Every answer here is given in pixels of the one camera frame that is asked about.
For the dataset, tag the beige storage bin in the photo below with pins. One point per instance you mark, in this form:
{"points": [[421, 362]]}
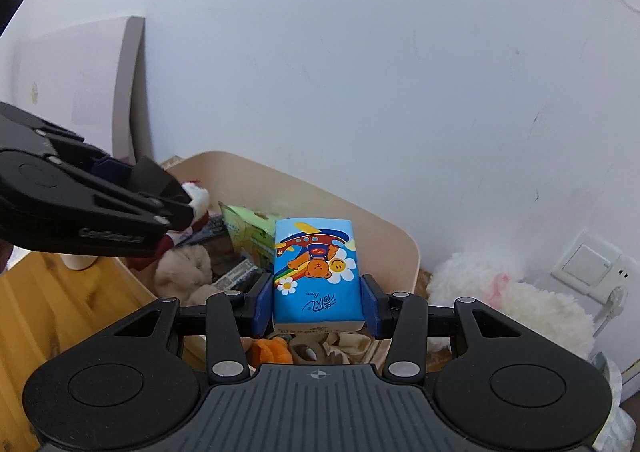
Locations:
{"points": [[360, 232]]}

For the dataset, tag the black yellow snack bar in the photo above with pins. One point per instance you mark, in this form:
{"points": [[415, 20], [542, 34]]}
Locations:
{"points": [[240, 274]]}

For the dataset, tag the pale board with grey edge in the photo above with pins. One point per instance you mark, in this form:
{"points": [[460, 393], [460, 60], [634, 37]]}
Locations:
{"points": [[75, 81]]}

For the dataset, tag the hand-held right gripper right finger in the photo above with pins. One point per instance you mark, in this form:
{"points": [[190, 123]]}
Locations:
{"points": [[372, 307]]}

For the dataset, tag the wall socket with plug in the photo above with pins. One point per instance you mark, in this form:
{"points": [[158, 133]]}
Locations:
{"points": [[582, 264]]}

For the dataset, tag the green snack packet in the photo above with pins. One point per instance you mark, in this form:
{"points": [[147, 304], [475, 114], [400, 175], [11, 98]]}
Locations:
{"points": [[245, 232]]}

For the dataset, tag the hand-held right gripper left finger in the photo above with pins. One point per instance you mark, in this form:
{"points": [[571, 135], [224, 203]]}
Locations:
{"points": [[262, 307]]}

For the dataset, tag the blue tissue pack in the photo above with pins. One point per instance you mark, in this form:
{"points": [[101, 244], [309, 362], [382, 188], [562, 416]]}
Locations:
{"points": [[315, 277]]}

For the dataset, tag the beige claw clip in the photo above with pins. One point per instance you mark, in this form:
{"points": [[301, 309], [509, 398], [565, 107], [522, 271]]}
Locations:
{"points": [[305, 349]]}

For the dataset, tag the white red plush toy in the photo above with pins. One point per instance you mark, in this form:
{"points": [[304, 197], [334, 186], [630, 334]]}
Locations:
{"points": [[197, 197]]}

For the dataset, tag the white wall socket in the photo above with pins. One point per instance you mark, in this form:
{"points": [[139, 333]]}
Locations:
{"points": [[622, 274]]}

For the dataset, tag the wooden desk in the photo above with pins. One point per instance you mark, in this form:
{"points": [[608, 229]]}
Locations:
{"points": [[40, 312]]}

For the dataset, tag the white plush dog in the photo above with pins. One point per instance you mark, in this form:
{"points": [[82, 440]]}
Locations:
{"points": [[525, 312]]}

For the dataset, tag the white bottle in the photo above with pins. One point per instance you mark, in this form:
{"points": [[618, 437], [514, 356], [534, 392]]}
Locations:
{"points": [[77, 262]]}

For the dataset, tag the white plug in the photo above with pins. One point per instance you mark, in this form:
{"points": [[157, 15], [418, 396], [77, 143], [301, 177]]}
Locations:
{"points": [[611, 307]]}

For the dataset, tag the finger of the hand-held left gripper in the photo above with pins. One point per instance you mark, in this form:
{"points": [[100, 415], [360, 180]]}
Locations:
{"points": [[150, 174], [150, 212]]}

